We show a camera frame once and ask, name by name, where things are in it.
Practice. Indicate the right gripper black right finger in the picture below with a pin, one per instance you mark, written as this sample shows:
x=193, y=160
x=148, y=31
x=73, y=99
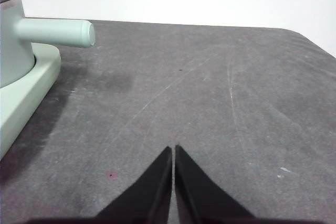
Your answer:
x=199, y=197

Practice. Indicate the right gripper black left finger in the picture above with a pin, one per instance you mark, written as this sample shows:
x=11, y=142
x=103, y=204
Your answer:
x=147, y=195

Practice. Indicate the green breakfast machine base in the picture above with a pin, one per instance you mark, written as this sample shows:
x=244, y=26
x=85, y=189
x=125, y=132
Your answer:
x=26, y=93

